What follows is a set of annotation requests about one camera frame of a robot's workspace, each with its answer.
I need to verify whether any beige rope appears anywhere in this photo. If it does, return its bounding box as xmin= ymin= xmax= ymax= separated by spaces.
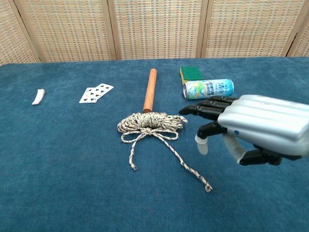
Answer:
xmin=117 ymin=112 xmax=213 ymax=193

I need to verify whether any woven wooden folding screen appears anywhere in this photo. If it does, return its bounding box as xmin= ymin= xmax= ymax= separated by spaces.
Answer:
xmin=0 ymin=0 xmax=309 ymax=66

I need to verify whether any green yellow scrub sponge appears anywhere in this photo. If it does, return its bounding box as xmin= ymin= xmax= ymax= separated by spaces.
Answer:
xmin=179 ymin=66 xmax=205 ymax=86

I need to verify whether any seven of clubs card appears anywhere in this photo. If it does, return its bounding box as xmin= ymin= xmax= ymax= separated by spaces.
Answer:
xmin=79 ymin=87 xmax=103 ymax=104

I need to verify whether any brown wooden rod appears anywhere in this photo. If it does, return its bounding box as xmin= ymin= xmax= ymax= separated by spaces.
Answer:
xmin=142 ymin=68 xmax=158 ymax=114

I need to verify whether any blue felt table cover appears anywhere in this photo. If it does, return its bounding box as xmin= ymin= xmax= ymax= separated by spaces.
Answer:
xmin=0 ymin=57 xmax=309 ymax=232

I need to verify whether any partly covered clubs card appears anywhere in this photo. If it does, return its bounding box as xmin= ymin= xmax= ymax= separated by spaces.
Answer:
xmin=95 ymin=83 xmax=114 ymax=99

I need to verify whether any small white curved piece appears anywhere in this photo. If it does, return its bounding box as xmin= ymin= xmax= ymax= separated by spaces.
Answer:
xmin=31 ymin=88 xmax=46 ymax=106

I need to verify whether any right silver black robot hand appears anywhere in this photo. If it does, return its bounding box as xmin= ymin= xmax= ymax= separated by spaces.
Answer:
xmin=178 ymin=94 xmax=309 ymax=166

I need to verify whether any light blue drink can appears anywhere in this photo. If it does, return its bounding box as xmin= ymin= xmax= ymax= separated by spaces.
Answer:
xmin=182 ymin=78 xmax=235 ymax=100

